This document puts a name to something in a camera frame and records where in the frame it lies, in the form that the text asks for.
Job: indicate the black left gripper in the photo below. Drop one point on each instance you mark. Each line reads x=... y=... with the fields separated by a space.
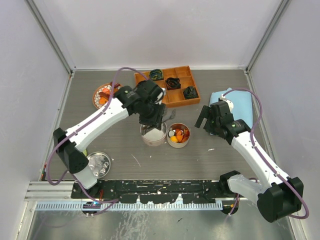
x=155 y=120

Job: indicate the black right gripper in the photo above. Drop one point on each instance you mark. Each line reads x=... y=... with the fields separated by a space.
x=206 y=113

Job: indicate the red sausage piece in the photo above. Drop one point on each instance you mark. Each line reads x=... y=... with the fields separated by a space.
x=186 y=134

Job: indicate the tall pink lunch tin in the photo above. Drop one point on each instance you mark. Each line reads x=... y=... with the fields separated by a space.
x=153 y=137

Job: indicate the white radish slice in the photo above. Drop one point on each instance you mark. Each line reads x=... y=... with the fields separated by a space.
x=171 y=133

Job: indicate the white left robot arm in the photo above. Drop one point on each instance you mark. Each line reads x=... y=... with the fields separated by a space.
x=69 y=144

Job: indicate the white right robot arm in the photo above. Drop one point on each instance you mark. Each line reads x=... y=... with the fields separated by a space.
x=276 y=195

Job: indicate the short pink lunch tin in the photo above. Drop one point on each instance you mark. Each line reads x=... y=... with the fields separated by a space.
x=175 y=126

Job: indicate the dark seaweed roll right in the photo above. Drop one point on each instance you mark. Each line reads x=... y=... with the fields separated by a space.
x=190 y=93

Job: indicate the dark seaweed roll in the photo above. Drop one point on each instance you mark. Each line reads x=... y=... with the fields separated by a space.
x=173 y=83
x=156 y=74
x=190 y=93

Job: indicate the dark seaweed roll back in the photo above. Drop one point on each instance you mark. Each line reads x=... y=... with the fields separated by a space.
x=156 y=74

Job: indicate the dark seaweed roll centre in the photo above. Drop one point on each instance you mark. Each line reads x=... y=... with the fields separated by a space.
x=173 y=83

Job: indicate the wooden compartment tray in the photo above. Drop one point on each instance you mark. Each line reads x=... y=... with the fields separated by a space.
x=174 y=98

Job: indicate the folded light blue cloth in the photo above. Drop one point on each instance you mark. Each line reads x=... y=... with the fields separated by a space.
x=242 y=107

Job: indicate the brown patterned food plate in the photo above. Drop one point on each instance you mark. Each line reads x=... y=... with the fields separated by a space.
x=101 y=95

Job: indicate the round metal lid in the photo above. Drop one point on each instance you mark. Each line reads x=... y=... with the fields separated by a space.
x=99 y=163

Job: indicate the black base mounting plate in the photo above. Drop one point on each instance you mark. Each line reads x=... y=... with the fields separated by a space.
x=158 y=191

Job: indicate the white slotted cable duct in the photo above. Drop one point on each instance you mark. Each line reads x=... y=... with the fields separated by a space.
x=81 y=205

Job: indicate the aluminium frame rail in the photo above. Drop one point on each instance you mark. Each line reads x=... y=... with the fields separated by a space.
x=44 y=191

